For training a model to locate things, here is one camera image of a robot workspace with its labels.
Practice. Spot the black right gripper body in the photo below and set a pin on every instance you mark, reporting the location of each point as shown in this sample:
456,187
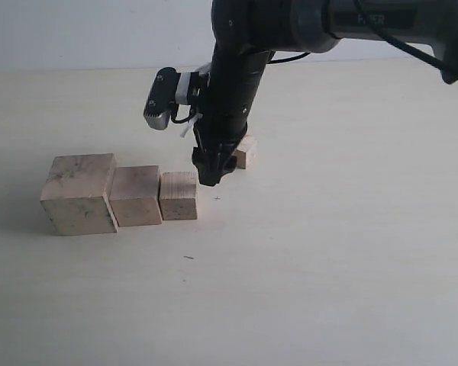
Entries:
217,136

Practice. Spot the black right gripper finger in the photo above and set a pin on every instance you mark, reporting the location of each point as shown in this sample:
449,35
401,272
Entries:
212,166

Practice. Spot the smallest wooden cube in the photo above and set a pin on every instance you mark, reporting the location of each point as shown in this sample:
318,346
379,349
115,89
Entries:
245,152

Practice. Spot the third largest wooden cube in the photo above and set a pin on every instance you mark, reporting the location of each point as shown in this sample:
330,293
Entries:
178,196

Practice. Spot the second largest wooden cube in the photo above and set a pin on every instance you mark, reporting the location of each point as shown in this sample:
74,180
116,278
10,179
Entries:
134,195

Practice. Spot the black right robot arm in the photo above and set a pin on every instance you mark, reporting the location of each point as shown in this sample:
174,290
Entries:
248,34

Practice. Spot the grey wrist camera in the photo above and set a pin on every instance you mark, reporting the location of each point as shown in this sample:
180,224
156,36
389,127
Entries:
173,97

